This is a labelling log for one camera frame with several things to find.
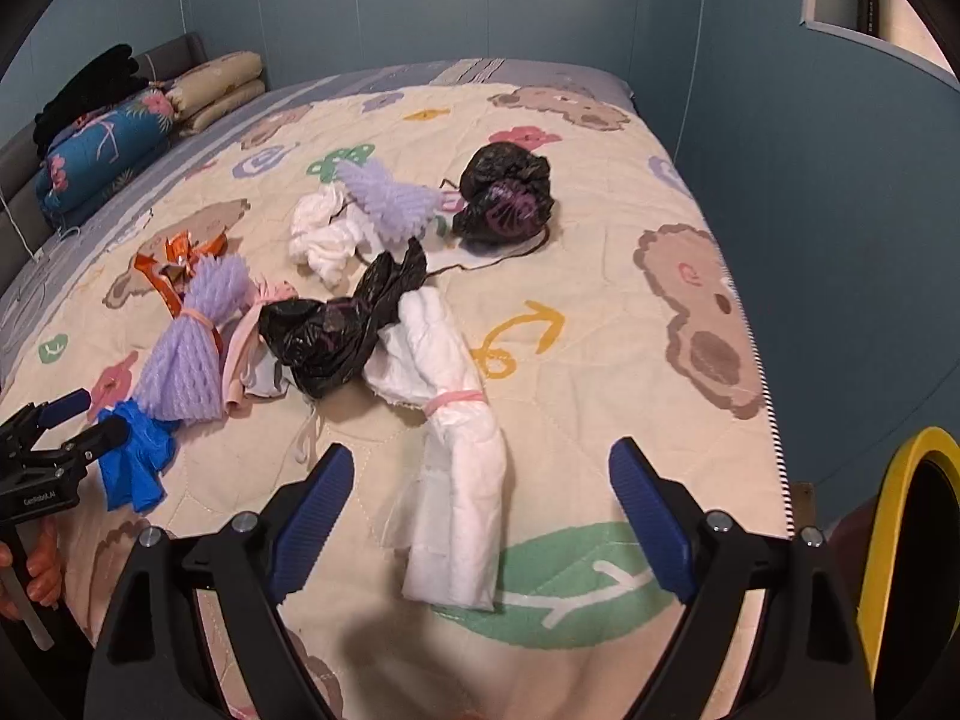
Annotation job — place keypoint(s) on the printed bear blanket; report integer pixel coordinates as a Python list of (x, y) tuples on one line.
[(600, 277)]

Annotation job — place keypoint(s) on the pink cloth bundle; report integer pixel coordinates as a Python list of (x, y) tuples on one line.
[(244, 345)]

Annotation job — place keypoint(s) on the black plastic bag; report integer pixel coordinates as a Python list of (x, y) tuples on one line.
[(322, 337)]

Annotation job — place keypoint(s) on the person's left hand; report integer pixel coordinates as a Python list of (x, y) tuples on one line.
[(45, 570)]

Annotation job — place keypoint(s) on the blue floral pillow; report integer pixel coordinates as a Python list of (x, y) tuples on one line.
[(97, 150)]

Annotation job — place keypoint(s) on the beige folded quilt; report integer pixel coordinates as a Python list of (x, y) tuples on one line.
[(217, 86)]

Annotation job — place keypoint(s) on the orange peel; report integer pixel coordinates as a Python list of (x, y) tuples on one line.
[(169, 274)]

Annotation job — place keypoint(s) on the black cloth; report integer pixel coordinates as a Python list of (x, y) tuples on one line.
[(82, 90)]

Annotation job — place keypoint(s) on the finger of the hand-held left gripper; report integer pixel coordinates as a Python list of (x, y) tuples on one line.
[(64, 406), (97, 435)]

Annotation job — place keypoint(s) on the yellow rimmed black bin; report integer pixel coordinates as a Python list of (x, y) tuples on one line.
[(900, 465)]

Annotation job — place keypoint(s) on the black bag with purple print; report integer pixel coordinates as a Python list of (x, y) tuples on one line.
[(499, 195)]

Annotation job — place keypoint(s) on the purple foam net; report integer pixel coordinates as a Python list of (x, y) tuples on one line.
[(184, 360)]

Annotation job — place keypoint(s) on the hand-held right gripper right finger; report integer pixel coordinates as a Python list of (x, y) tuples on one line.
[(649, 517)]

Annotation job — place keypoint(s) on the large white plastic bundle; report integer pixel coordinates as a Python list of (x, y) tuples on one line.
[(457, 480)]

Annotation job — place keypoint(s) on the lavender rolled cloth bundle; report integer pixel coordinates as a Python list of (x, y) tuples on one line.
[(390, 199)]

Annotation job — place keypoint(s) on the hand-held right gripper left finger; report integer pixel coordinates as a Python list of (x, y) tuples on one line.
[(311, 517)]

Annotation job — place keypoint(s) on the white rolled cloth bundle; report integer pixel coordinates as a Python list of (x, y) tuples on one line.
[(330, 240)]

